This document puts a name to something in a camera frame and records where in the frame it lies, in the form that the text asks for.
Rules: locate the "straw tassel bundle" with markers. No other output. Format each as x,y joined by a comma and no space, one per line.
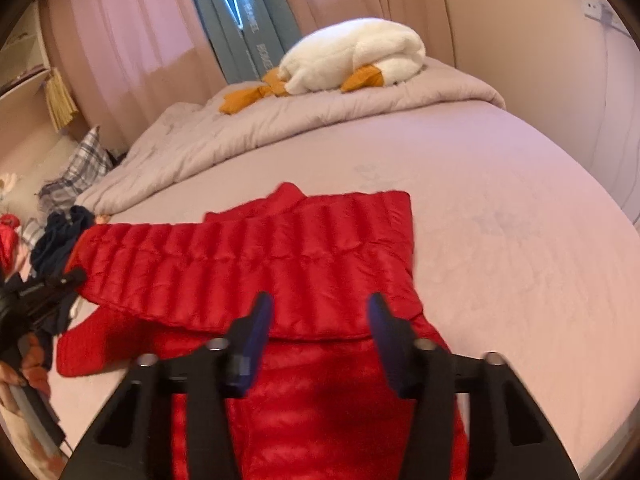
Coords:
61,102

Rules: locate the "red down jacket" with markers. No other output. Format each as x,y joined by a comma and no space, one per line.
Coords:
300,260

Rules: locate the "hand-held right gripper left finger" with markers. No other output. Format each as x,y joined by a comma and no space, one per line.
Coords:
257,335

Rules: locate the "small red cloth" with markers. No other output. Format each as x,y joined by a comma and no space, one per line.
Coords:
7,240

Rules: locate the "grey duvet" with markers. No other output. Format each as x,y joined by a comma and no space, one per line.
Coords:
250,125

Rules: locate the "wooden shelf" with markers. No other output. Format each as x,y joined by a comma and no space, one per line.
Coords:
20,60

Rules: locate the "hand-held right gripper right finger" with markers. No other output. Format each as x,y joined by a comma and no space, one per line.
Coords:
385,340

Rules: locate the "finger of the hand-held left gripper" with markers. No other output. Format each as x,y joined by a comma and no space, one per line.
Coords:
55,290

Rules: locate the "plaid pillow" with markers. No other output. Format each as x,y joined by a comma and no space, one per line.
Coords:
85,160

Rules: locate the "white wall socket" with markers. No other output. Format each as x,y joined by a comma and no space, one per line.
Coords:
595,7

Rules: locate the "white goose plush toy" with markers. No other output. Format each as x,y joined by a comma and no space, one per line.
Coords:
350,55

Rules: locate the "bed with pink sheet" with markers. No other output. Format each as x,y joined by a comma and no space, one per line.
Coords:
500,260

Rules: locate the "navy garment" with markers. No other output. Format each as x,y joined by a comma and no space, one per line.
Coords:
55,245

